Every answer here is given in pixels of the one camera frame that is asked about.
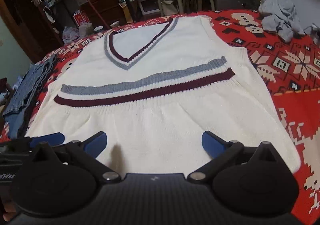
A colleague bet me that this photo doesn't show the white knit v-neck sweater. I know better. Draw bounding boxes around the white knit v-neck sweater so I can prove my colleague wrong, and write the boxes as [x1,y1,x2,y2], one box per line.
[27,16,300,175]

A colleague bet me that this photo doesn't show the person left hand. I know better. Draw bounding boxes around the person left hand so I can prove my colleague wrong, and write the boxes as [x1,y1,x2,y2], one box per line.
[1,202,17,222]

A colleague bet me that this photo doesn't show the folded blue jeans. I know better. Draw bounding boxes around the folded blue jeans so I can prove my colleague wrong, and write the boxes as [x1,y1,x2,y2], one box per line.
[3,56,58,140]

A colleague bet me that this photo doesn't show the white plastic bag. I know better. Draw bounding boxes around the white plastic bag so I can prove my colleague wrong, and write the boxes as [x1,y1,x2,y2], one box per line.
[62,26,80,44]

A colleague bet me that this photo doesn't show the red patterned christmas blanket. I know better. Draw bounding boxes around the red patterned christmas blanket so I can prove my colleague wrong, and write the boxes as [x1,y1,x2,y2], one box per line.
[1,10,319,224]

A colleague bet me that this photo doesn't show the blue white ceramic bowl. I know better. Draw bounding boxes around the blue white ceramic bowl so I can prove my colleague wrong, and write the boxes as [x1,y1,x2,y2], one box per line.
[94,26,104,33]

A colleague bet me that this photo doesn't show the brown wooden drawer cabinet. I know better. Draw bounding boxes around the brown wooden drawer cabinet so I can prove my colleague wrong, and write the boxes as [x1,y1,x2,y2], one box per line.
[80,0,126,27]

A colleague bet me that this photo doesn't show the grey crumpled garment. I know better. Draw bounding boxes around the grey crumpled garment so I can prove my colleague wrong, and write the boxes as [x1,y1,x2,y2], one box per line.
[258,0,305,43]

